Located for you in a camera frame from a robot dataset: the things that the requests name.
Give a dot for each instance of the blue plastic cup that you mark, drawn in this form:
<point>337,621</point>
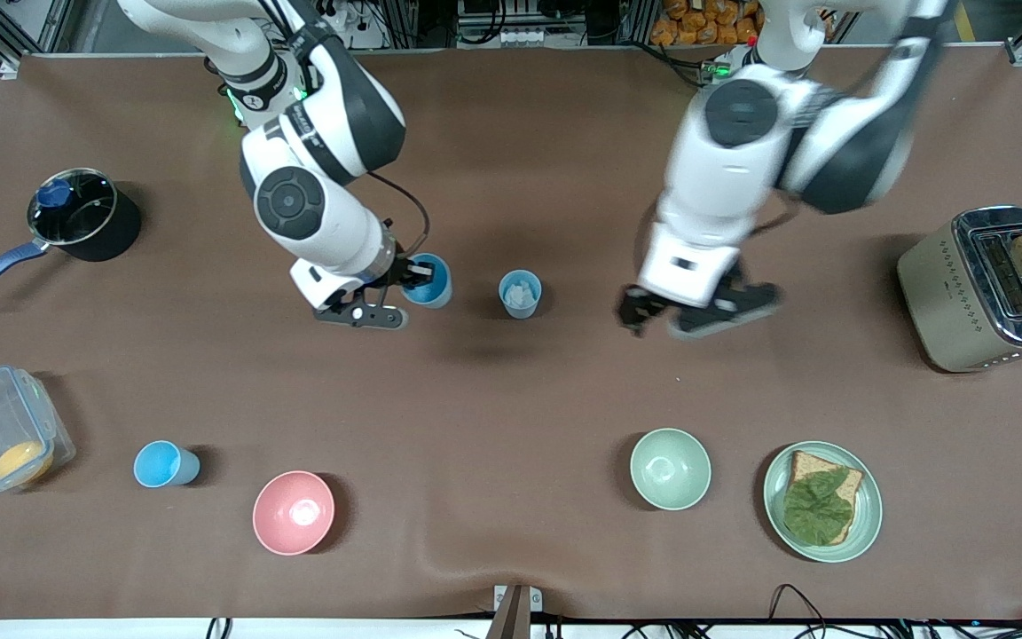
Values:
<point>436,297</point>
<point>161,464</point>
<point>520,309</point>

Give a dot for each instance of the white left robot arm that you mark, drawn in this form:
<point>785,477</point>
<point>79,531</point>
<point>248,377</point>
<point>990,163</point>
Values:
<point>742,160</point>

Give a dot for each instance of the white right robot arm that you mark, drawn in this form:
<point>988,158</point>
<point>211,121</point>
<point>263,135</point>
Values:
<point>298,204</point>

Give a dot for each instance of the white crumpled paper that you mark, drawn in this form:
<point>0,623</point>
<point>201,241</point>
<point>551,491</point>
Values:
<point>520,291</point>

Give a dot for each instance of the brown table cover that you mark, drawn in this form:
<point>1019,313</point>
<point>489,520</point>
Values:
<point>511,399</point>

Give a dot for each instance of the pale green bowl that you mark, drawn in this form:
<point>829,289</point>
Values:
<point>670,469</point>

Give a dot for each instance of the pink bowl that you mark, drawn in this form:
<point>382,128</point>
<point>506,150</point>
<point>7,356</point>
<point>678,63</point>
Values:
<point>292,513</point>

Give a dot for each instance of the pale green plate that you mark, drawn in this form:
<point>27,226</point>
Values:
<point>777,510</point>

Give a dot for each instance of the bag of orange buns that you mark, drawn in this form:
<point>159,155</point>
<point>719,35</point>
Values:
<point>706,22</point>

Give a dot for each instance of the white power strip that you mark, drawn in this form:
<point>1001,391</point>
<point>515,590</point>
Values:
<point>356,18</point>

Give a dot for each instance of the green lettuce leaf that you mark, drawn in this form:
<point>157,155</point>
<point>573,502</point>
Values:
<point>817,510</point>

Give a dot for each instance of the brown bread slice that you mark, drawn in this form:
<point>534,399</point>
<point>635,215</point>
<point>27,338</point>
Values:
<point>848,484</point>

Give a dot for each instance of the glass lid blue knob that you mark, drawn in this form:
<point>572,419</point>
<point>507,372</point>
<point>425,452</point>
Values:
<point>76,209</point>

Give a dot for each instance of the silver beige toaster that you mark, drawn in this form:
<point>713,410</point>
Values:
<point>946,302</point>

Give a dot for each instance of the orange round food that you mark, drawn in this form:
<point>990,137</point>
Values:
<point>21,461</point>

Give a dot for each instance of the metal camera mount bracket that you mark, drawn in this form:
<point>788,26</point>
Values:
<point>513,612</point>

